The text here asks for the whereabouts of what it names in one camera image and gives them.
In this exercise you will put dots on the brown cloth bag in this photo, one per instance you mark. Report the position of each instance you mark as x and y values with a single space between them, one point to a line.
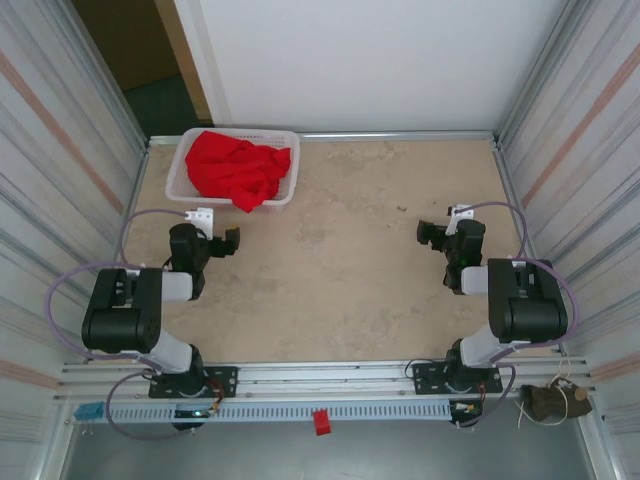
545 405

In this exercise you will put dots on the small wooden disc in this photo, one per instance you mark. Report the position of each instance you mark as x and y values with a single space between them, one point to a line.
580 394

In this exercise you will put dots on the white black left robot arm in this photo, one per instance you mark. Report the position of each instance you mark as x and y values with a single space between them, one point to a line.
170 350

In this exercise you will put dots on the aluminium mounting rail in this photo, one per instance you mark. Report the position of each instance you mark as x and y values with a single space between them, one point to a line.
325 375

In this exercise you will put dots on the small blue block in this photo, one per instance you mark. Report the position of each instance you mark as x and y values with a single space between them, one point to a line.
89 411

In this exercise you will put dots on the brown wooden door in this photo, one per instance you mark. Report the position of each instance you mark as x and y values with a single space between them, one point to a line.
125 40

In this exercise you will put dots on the aluminium frame post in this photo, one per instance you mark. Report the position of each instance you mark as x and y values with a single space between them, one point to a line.
107 70
535 70

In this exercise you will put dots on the aluminium table edge bar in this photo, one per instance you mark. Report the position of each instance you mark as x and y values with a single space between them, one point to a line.
400 135

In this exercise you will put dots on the white perforated plastic basket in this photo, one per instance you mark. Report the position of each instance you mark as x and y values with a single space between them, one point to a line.
175 185

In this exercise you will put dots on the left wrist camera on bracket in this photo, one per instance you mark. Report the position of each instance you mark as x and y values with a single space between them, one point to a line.
200 217

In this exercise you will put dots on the white door frame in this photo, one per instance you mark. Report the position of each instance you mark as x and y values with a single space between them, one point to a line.
205 60

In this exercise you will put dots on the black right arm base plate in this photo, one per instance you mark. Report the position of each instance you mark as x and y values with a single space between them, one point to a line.
425 377

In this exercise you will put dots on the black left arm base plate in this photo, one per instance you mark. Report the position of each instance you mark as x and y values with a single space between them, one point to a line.
225 380

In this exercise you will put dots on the small red block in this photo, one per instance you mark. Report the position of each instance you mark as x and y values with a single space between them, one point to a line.
322 422

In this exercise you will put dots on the black controller board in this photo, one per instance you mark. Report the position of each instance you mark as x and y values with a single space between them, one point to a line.
195 413
465 407

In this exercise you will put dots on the tan wooden door jamb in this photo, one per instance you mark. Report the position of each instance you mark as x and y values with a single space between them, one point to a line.
184 60

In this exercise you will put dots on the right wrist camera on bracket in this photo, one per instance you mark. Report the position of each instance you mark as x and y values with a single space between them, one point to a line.
459 212

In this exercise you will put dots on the red t-shirt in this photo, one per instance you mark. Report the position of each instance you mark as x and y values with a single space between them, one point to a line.
225 165

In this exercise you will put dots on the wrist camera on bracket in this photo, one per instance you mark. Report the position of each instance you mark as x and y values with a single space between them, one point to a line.
200 217
459 212

